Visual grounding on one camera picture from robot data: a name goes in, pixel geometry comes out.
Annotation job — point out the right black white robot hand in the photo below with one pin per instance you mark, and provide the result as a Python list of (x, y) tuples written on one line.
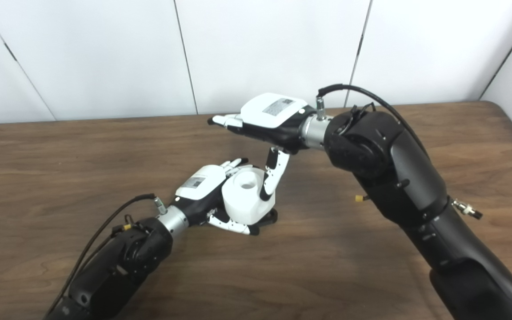
[(274, 115)]

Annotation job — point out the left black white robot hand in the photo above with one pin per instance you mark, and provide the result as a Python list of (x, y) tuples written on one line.
[(200, 184)]

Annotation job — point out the round white plastic piece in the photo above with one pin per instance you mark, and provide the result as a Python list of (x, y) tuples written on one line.
[(242, 202)]

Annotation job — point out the black plastic holder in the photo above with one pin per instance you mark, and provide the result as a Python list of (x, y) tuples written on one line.
[(270, 217)]

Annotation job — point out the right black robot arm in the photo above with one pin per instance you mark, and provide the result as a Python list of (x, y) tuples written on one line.
[(407, 178)]

